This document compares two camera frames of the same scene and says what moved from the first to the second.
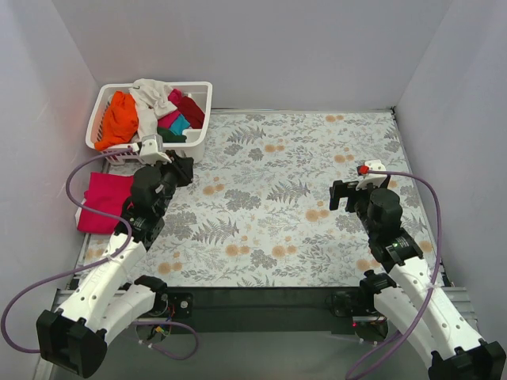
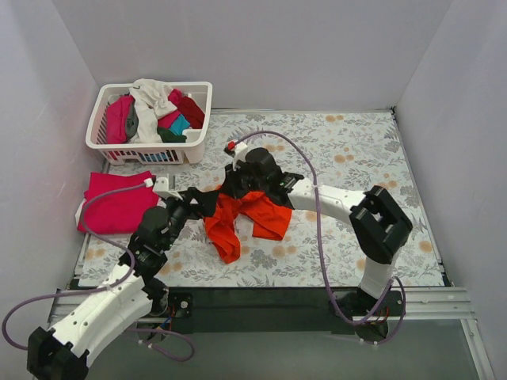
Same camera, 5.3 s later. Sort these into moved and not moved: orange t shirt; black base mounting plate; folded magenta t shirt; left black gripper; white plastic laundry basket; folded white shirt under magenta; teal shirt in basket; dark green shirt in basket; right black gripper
Moved: right black gripper; orange t shirt; left black gripper
Not moved: dark green shirt in basket; white plastic laundry basket; folded magenta t shirt; folded white shirt under magenta; teal shirt in basket; black base mounting plate
